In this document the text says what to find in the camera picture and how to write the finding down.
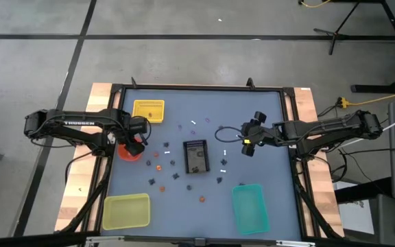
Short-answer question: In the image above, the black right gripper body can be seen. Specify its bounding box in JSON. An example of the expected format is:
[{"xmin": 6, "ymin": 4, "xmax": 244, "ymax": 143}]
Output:
[{"xmin": 241, "ymin": 120, "xmax": 274, "ymax": 147}]

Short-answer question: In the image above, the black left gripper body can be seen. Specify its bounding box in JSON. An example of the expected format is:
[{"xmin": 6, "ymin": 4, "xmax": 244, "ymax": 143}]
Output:
[{"xmin": 124, "ymin": 133, "xmax": 147, "ymax": 157}]

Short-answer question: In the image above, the black slotted plastic basket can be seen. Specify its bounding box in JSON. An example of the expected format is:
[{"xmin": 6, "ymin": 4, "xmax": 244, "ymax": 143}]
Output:
[{"xmin": 182, "ymin": 139, "xmax": 211, "ymax": 174}]

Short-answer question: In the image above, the orange round plastic bowl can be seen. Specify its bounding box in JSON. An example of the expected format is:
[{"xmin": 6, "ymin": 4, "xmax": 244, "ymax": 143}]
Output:
[{"xmin": 117, "ymin": 137, "xmax": 143, "ymax": 163}]

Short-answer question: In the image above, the yellow slotted plastic basket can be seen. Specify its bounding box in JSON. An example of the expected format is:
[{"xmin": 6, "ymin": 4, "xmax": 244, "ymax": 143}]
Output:
[{"xmin": 131, "ymin": 99, "xmax": 166, "ymax": 124}]

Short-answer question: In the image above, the teal plastic bin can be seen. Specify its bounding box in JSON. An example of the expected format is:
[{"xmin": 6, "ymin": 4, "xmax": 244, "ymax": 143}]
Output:
[{"xmin": 231, "ymin": 183, "xmax": 271, "ymax": 237}]

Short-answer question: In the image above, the wooden table side board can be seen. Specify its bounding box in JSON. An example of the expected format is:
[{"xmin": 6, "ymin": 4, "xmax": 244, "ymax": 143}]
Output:
[
  {"xmin": 288, "ymin": 87, "xmax": 345, "ymax": 237},
  {"xmin": 53, "ymin": 82, "xmax": 123, "ymax": 233}
]

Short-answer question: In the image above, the translucent yellow plastic bin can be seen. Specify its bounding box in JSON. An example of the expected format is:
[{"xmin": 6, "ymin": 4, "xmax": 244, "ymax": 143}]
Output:
[{"xmin": 101, "ymin": 192, "xmax": 152, "ymax": 231}]

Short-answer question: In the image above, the black tripod stand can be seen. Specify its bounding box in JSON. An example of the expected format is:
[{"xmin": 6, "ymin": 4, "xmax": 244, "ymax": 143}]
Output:
[{"xmin": 313, "ymin": 0, "xmax": 395, "ymax": 61}]

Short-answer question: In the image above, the black stand base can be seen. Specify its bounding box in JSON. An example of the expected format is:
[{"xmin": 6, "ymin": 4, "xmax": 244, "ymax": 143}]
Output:
[{"xmin": 350, "ymin": 60, "xmax": 395, "ymax": 94}]

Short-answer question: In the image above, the white paper sheet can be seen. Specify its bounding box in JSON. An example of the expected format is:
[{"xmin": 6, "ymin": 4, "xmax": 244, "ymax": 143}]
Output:
[{"xmin": 333, "ymin": 181, "xmax": 375, "ymax": 234}]

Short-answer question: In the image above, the grey storage box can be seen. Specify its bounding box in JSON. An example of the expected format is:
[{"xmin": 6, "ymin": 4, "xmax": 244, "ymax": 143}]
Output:
[{"xmin": 368, "ymin": 193, "xmax": 395, "ymax": 237}]

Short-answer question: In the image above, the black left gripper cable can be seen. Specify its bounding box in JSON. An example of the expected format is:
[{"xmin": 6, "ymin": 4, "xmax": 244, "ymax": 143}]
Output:
[{"xmin": 139, "ymin": 116, "xmax": 153, "ymax": 142}]

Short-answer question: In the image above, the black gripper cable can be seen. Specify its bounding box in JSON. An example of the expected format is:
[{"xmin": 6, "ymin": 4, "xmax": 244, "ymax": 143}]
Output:
[
  {"xmin": 139, "ymin": 116, "xmax": 153, "ymax": 142},
  {"xmin": 214, "ymin": 126, "xmax": 245, "ymax": 143}
]

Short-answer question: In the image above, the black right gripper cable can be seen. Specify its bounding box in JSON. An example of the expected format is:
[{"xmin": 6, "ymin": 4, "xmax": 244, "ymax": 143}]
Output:
[{"xmin": 214, "ymin": 126, "xmax": 245, "ymax": 143}]

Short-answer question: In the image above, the black table frame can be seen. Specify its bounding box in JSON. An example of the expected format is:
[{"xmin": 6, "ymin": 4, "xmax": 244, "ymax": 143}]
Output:
[{"xmin": 58, "ymin": 77, "xmax": 344, "ymax": 241}]

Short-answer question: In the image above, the yellow extension cable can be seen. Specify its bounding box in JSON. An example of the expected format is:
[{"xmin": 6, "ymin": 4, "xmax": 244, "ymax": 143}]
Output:
[{"xmin": 348, "ymin": 87, "xmax": 395, "ymax": 106}]

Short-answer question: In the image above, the black floor cable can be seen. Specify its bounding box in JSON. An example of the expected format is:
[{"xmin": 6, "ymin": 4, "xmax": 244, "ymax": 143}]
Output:
[{"xmin": 336, "ymin": 146, "xmax": 395, "ymax": 156}]

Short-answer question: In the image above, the yellow floor cable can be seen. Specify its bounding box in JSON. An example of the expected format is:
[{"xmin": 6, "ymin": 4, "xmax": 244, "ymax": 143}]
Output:
[{"xmin": 298, "ymin": 0, "xmax": 332, "ymax": 8}]

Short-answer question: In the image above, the black overhead frame bar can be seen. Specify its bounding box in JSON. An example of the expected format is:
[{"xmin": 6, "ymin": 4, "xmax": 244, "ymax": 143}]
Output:
[{"xmin": 0, "ymin": 231, "xmax": 395, "ymax": 247}]

